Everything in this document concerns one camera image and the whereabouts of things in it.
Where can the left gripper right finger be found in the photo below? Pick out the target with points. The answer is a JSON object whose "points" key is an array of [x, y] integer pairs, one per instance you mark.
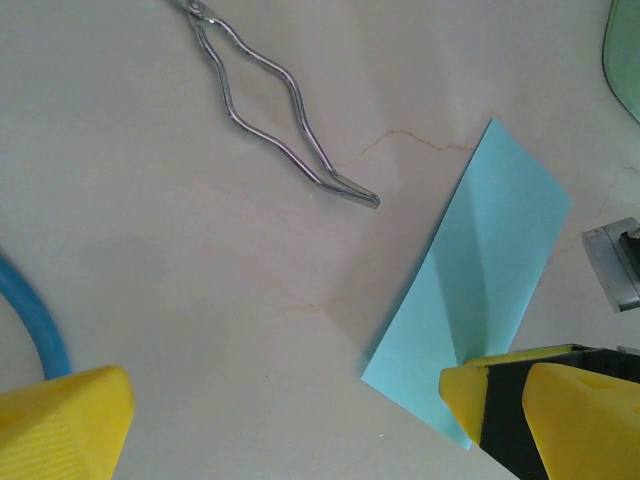
{"points": [[590, 430]]}

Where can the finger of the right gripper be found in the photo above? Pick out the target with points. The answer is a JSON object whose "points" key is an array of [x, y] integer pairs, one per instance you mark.
{"points": [[495, 405]]}

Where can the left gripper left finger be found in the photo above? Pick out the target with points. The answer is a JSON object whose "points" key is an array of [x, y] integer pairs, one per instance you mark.
{"points": [[60, 430]]}

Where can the light blue paper sheet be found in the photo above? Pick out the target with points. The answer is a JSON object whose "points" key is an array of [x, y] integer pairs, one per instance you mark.
{"points": [[475, 250]]}

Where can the stethoscope with blue tube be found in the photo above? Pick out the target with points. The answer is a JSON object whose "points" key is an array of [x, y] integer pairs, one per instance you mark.
{"points": [[50, 345]]}

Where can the mint green zip pouch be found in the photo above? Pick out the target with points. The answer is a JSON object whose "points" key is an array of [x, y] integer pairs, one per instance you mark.
{"points": [[627, 50]]}

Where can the metal forceps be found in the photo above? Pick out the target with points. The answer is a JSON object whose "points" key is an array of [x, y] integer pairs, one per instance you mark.
{"points": [[357, 196]]}

